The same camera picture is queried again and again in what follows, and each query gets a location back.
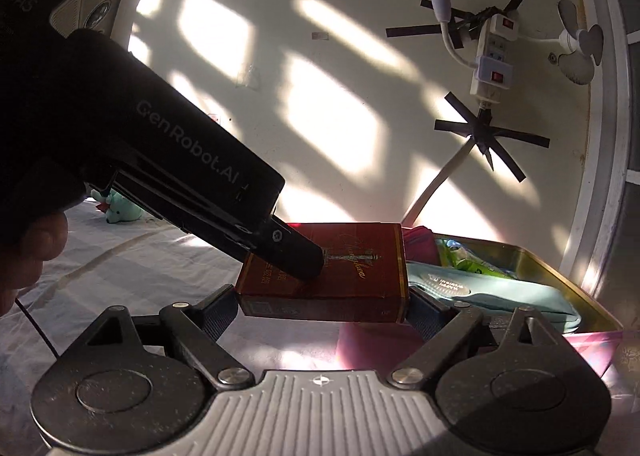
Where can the black tape cross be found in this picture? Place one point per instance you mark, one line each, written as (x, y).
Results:
(460, 24)
(487, 136)

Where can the teal zip pouch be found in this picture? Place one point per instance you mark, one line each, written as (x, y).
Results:
(520, 298)

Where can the striped bed sheet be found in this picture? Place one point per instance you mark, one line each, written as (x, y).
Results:
(150, 266)

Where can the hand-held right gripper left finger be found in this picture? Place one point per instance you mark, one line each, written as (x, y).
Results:
(220, 307)

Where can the pink biscuit tin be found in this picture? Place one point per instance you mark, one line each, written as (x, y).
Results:
(590, 343)

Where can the white door frame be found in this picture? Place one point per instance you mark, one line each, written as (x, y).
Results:
(610, 111)

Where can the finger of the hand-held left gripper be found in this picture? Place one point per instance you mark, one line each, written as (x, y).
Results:
(297, 253)

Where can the white power strip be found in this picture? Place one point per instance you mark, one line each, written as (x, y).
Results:
(492, 59)

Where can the small white fan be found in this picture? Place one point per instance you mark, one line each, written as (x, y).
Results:
(580, 44)

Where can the person's left hand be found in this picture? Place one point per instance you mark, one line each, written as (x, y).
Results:
(35, 256)

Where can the red cardboard box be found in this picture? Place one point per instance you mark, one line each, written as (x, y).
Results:
(345, 276)

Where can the green tissue packet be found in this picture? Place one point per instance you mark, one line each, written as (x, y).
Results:
(470, 258)

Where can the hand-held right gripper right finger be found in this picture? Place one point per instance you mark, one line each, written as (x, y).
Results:
(426, 317)

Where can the teal plush toy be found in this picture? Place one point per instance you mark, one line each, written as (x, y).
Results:
(120, 208)

